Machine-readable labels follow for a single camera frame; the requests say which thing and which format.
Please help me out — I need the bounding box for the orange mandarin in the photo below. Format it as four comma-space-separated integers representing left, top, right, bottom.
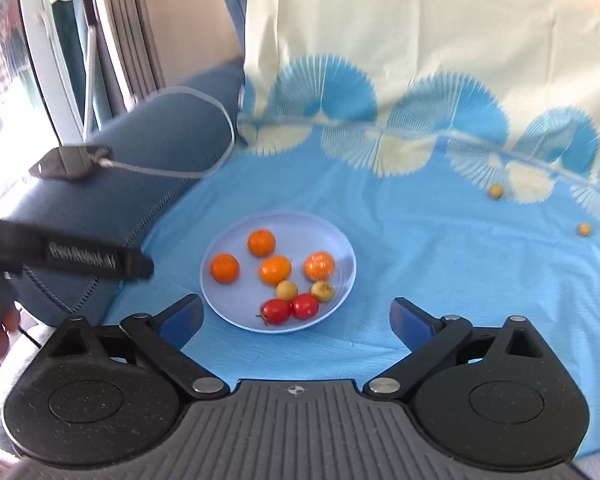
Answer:
247, 229, 276, 258
259, 255, 292, 287
209, 252, 240, 284
303, 250, 336, 282

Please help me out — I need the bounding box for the tan longan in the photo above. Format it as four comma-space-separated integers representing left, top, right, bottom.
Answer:
311, 281, 335, 304
488, 184, 504, 200
577, 222, 593, 237

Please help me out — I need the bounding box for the red tomato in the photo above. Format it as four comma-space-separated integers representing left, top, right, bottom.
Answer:
257, 298, 292, 326
291, 292, 320, 321

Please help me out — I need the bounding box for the orange mandarin top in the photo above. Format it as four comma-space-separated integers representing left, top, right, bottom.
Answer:
259, 255, 292, 287

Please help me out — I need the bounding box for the yellow round fruit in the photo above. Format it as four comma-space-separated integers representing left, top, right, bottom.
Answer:
275, 280, 299, 302

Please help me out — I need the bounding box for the orange mandarin front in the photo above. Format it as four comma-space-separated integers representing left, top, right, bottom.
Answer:
247, 229, 276, 258

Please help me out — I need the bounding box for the black smartphone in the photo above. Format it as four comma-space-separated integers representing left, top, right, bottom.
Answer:
29, 145, 112, 180

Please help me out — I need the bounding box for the light blue plastic plate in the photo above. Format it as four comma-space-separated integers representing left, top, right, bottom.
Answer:
200, 211, 356, 334

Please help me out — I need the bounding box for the garment steamer stand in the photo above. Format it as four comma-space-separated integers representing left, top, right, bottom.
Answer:
81, 0, 105, 140

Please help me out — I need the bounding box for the blue patterned bed sheet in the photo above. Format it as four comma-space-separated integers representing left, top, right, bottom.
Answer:
107, 0, 600, 453

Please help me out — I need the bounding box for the grey curtain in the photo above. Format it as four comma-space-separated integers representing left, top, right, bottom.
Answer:
95, 0, 164, 110

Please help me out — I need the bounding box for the white window frame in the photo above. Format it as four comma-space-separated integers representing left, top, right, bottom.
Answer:
19, 0, 83, 144

